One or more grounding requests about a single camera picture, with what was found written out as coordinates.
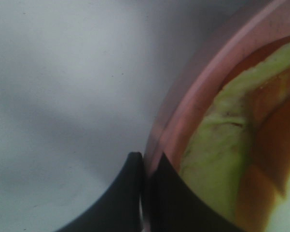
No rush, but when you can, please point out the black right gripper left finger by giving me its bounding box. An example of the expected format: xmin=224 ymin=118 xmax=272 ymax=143
xmin=59 ymin=152 xmax=143 ymax=232

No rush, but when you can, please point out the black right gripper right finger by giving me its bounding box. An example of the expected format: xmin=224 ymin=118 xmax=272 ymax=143
xmin=142 ymin=155 xmax=241 ymax=232

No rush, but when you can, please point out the sandwich with lettuce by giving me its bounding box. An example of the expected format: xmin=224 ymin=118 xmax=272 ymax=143
xmin=179 ymin=42 xmax=290 ymax=232

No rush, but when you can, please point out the pink plate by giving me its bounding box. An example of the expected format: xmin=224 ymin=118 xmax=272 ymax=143
xmin=144 ymin=0 xmax=290 ymax=176

